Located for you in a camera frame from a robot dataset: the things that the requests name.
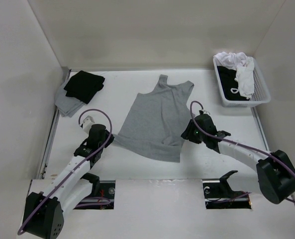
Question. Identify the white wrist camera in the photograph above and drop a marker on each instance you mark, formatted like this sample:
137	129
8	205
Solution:
201	112
87	124

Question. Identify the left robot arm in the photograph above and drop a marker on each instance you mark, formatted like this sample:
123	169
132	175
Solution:
45	212

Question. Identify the metal table rail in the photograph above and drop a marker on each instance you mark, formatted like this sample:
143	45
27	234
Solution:
260	128
45	154

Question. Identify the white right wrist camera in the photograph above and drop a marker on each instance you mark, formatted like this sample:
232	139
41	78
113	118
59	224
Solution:
201	112

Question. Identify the folded grey tank top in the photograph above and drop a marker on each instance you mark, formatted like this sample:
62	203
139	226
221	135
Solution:
67	106

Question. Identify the white plastic laundry basket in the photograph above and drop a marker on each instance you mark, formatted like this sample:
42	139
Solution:
261	92

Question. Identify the folded black tank top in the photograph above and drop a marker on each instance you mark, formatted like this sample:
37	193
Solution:
83	86

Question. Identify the grey tank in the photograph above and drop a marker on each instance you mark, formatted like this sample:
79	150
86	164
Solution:
67	106
156	121

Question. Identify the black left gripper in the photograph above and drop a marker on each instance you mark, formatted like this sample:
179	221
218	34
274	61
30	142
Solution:
107	135

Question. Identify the right metal table rail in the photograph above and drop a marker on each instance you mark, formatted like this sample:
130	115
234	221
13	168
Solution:
260	128

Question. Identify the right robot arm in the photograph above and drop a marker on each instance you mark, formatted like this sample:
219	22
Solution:
275	172

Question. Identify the left metal table rail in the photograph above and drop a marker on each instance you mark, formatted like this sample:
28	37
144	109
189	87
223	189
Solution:
45	154

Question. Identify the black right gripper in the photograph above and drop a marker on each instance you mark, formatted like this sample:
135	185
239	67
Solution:
188	133

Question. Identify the black tank top in basket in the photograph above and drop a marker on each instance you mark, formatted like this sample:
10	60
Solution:
229	85

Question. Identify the white tank top in basket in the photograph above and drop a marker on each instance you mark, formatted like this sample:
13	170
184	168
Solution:
244	66

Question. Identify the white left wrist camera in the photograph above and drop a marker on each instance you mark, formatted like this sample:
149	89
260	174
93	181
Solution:
87	124

